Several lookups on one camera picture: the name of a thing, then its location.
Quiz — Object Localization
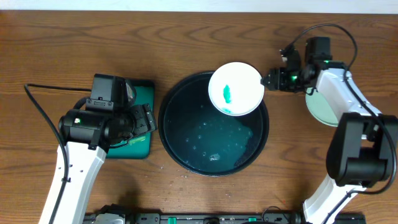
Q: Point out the green yellow sponge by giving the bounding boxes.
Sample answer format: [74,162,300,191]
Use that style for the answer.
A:
[128,135,146,145]

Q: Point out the light green plate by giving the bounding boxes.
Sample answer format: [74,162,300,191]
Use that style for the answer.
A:
[305,88,338,127]

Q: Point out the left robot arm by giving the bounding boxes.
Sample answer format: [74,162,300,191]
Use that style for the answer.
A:
[39,74,157,223]

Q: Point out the white plate green stain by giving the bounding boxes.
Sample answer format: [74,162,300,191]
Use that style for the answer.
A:
[208,62,265,116]

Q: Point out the black round tray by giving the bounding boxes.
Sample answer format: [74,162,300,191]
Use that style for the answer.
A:
[158,72,269,177]

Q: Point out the black rectangular tray green water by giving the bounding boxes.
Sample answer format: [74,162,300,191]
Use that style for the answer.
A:
[106,80,155,159]

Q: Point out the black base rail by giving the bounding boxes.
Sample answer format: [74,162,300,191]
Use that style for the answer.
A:
[83,212,367,224]

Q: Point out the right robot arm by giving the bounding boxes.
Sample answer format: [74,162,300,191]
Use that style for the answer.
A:
[261,37,397,223]

